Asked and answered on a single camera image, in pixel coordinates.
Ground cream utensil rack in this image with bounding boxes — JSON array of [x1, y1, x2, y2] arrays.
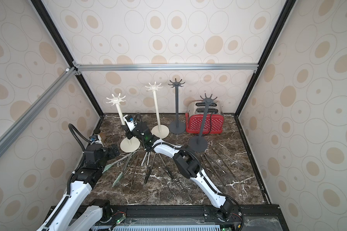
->
[[146, 82, 170, 139], [107, 93, 140, 153]]

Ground slim steel tongs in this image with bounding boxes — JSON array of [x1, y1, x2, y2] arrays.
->
[[130, 156, 139, 189]]

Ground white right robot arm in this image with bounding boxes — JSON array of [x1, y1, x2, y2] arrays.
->
[[122, 116, 244, 222]]

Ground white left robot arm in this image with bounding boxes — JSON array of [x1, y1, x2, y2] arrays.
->
[[38, 124, 120, 231]]

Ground mint green silicone tongs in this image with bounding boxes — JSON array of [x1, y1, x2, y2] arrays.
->
[[103, 151, 136, 187]]

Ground brown spice jar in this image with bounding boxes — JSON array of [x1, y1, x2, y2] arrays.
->
[[93, 129, 106, 142]]

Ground dark grey rack back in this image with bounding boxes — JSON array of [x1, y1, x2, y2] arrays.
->
[[169, 79, 186, 134]]

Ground dark grey rack near toaster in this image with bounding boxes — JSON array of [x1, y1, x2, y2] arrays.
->
[[189, 93, 217, 153]]

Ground red polka dot toaster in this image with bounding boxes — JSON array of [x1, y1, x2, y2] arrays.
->
[[185, 101, 225, 135]]

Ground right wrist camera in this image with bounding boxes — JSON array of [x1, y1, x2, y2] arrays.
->
[[123, 115, 136, 131]]

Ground white handled steel tongs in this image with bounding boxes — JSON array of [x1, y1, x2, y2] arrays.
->
[[141, 152, 150, 167]]

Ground black handled steel tongs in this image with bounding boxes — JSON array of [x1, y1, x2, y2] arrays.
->
[[144, 154, 174, 184]]

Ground diagonal aluminium frame bar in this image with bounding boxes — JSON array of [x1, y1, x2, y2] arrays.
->
[[0, 67, 76, 158]]

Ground horizontal aluminium frame bar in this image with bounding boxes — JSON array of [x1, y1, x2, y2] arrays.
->
[[76, 63, 259, 71]]

